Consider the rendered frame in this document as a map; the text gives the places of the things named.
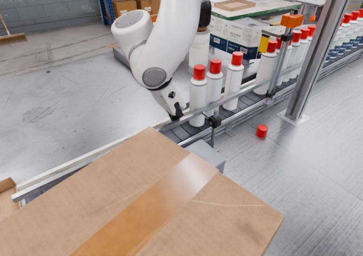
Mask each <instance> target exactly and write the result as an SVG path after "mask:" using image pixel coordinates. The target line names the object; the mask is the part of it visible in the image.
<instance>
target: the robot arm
mask: <svg viewBox="0 0 363 256"><path fill-rule="evenodd" d="M200 7H201V0H161V1H160V7H159V12H158V16H157V19H156V22H155V24H153V21H152V19H151V17H150V14H149V13H148V12H147V11H145V10H133V11H130V12H127V13H125V14H123V15H121V16H120V17H118V18H117V19H116V20H115V21H114V22H113V24H112V26H111V32H112V34H113V35H114V37H115V39H116V41H117V43H118V44H119V46H120V48H121V50H122V51H123V53H124V55H125V57H126V58H127V60H128V62H129V65H130V68H131V71H132V74H133V76H134V78H135V80H136V82H137V83H138V84H139V85H140V86H142V87H144V88H146V89H147V90H150V92H151V93H152V95H153V97H154V99H155V100H156V102H157V103H158V104H159V105H161V106H162V107H163V108H164V109H165V110H166V112H167V113H168V115H169V117H170V119H171V121H174V120H177V119H179V118H181V117H182V116H183V115H184V114H183V113H182V111H181V109H180V107H179V106H181V107H183V108H186V103H185V101H184V99H183V97H182V94H181V93H180V91H179V89H178V87H177V86H176V84H175V82H174V81H173V80H172V74H173V73H174V72H175V71H176V69H177V67H178V66H179V65H180V63H181V62H182V60H183V59H184V57H185V56H186V54H187V53H188V51H189V49H190V47H191V45H192V43H193V41H194V38H195V36H196V33H197V29H198V25H199V19H200Z"/></svg>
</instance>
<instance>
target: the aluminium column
mask: <svg viewBox="0 0 363 256"><path fill-rule="evenodd" d="M349 2H350V0H326V1H325V4H324V7H323V9H322V12H321V15H320V17H319V20H318V23H317V26H316V29H315V32H314V34H313V37H312V40H311V43H310V46H309V48H308V51H307V54H306V57H305V60H304V62H303V65H302V68H301V70H300V74H299V77H298V79H297V82H296V85H295V87H294V90H293V93H292V96H291V99H290V102H289V104H288V107H287V110H286V113H285V116H287V117H288V118H290V119H292V120H293V121H296V120H298V119H299V118H301V117H302V115H303V113H304V110H305V107H306V105H307V103H308V100H309V98H310V96H311V93H312V91H313V89H314V86H315V84H316V82H317V79H318V77H319V74H320V71H321V69H322V67H323V65H324V62H325V60H326V57H327V55H328V53H329V50H330V48H331V46H332V43H333V41H334V38H335V36H336V34H337V31H338V29H339V26H340V24H341V21H342V19H343V17H344V14H345V12H346V10H347V7H348V5H349Z"/></svg>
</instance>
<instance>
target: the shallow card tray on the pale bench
mask: <svg viewBox="0 0 363 256"><path fill-rule="evenodd" d="M255 6H256V3H255V2H250V1H246V0H228V1H222V2H216V3H214V7H216V8H220V9H223V10H226V11H230V12H232V11H237V10H242V9H247V8H251V7H255Z"/></svg>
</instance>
